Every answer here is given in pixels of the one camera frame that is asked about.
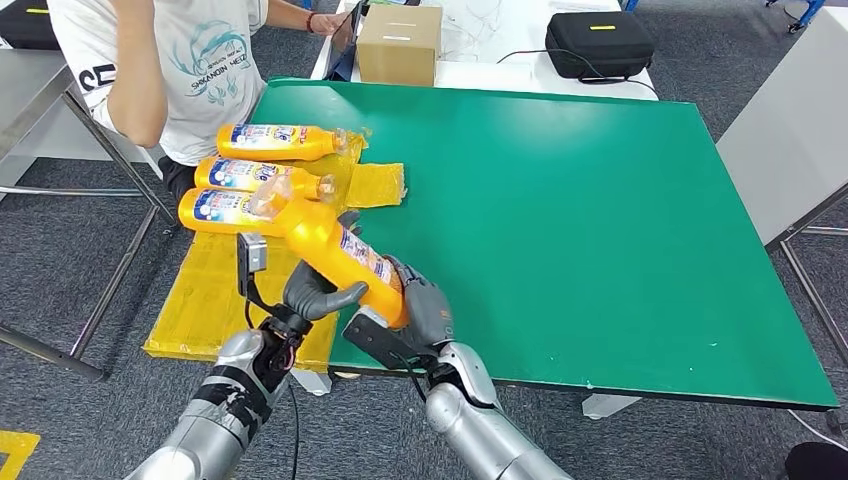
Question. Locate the black case with yellow label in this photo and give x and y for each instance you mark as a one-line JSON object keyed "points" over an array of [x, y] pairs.
{"points": [[599, 45], [26, 26]]}

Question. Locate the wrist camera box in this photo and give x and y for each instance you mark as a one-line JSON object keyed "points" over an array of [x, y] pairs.
{"points": [[252, 252], [378, 341]]}

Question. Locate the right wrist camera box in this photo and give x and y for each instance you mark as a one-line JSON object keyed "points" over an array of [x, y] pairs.
{"points": [[378, 341]]}

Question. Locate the orange detergent bottle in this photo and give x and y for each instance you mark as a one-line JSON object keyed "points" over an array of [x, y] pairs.
{"points": [[265, 154], [318, 245], [306, 187], [218, 226]]}

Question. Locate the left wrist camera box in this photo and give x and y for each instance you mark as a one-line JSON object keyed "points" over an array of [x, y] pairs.
{"points": [[252, 252]]}

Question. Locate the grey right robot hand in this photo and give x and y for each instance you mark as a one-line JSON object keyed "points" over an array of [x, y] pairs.
{"points": [[430, 318]]}

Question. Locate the person's left hand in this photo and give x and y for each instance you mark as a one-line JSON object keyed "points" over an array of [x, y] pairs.
{"points": [[329, 24]]}

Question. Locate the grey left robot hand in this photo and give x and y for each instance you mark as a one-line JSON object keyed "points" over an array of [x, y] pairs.
{"points": [[311, 298]]}

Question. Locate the black round object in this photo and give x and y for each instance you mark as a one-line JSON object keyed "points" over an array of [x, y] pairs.
{"points": [[818, 464]]}

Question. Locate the white table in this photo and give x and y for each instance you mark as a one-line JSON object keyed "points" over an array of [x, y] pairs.
{"points": [[73, 142], [507, 74]]}

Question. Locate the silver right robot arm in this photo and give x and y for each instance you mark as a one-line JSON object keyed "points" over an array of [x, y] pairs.
{"points": [[477, 430]]}

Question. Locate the person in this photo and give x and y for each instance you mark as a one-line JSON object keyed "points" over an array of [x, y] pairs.
{"points": [[199, 79]]}

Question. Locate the steel table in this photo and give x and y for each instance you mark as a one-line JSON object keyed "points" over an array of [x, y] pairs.
{"points": [[26, 86]]}

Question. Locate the brown cardboard box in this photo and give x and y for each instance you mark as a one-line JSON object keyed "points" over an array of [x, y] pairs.
{"points": [[399, 48]]}

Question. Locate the blue wheeled frame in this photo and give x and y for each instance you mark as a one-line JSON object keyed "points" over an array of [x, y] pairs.
{"points": [[805, 10]]}

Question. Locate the yellow taped board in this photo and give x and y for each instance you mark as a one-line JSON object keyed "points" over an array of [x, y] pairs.
{"points": [[212, 298]]}

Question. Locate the light grey table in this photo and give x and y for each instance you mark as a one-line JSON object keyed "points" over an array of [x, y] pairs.
{"points": [[785, 132]]}

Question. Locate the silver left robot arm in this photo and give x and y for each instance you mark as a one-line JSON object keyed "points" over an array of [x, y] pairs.
{"points": [[225, 404]]}

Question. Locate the white table leg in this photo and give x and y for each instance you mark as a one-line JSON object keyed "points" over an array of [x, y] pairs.
{"points": [[609, 407], [311, 383]]}

